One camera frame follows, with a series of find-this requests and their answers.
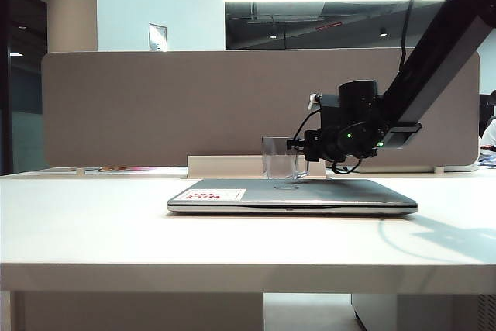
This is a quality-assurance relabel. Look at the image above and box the person in white shirt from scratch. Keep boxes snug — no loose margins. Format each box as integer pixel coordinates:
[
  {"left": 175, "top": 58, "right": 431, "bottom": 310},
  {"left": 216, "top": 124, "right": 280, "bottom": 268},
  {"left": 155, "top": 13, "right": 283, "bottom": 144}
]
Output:
[{"left": 479, "top": 89, "right": 496, "bottom": 150}]

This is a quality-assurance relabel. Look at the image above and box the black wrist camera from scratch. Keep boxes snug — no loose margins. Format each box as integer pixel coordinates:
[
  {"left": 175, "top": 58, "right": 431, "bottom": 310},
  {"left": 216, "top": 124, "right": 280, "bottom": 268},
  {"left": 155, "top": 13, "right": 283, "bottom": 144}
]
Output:
[{"left": 308, "top": 92, "right": 343, "bottom": 123}]

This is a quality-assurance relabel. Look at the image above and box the white under-desk cabinet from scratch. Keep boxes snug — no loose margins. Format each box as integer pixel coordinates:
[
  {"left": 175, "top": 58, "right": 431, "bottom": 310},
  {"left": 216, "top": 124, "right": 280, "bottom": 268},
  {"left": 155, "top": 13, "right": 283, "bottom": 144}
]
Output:
[{"left": 350, "top": 292, "right": 496, "bottom": 331}]

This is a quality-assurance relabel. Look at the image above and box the beige table support panel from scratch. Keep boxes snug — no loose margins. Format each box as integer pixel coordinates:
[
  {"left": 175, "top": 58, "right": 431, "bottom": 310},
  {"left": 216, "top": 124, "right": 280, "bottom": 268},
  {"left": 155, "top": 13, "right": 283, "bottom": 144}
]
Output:
[{"left": 11, "top": 291, "right": 265, "bottom": 331}]

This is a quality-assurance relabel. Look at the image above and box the clear plastic water cup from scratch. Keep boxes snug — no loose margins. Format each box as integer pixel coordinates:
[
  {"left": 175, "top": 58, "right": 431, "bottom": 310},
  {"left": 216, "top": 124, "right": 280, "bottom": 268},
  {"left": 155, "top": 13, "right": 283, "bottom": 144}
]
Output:
[{"left": 261, "top": 136, "right": 311, "bottom": 181}]

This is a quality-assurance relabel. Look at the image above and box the dark glass door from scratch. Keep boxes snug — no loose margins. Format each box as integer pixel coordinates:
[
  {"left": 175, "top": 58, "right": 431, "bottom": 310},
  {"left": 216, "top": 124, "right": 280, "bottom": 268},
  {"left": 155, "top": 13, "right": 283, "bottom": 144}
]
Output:
[{"left": 0, "top": 0, "right": 48, "bottom": 176}]

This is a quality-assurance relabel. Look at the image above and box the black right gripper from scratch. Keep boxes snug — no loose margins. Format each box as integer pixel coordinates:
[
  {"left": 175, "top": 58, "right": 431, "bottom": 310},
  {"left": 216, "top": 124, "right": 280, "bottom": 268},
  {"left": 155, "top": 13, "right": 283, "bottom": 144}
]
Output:
[{"left": 285, "top": 112, "right": 388, "bottom": 164}]

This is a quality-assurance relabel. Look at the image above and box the grey desk divider panel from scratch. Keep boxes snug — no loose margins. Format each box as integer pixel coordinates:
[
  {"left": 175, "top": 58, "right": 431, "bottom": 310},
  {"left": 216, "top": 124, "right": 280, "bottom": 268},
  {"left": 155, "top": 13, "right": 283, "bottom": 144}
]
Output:
[{"left": 41, "top": 50, "right": 481, "bottom": 170}]

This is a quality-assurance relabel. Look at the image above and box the beige desk cable flap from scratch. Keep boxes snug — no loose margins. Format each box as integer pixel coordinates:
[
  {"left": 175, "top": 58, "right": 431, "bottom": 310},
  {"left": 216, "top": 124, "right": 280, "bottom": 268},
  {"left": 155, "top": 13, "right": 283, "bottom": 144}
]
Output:
[{"left": 187, "top": 155, "right": 326, "bottom": 178}]

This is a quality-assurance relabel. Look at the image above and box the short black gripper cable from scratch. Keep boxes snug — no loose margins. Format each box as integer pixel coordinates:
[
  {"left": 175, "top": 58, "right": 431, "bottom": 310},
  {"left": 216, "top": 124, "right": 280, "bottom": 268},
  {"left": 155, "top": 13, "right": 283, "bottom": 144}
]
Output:
[{"left": 293, "top": 108, "right": 323, "bottom": 142}]

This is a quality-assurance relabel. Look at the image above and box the silver Dell laptop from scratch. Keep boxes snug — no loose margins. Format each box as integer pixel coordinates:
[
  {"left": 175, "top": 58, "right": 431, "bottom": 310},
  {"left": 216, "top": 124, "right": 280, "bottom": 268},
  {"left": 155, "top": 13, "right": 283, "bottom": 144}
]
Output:
[{"left": 167, "top": 178, "right": 419, "bottom": 215}]

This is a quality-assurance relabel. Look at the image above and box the white wall sign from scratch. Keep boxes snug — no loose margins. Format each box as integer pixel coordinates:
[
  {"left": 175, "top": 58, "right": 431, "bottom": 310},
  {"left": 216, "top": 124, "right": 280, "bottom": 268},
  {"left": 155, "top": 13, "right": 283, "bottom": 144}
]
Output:
[{"left": 148, "top": 22, "right": 168, "bottom": 53}]

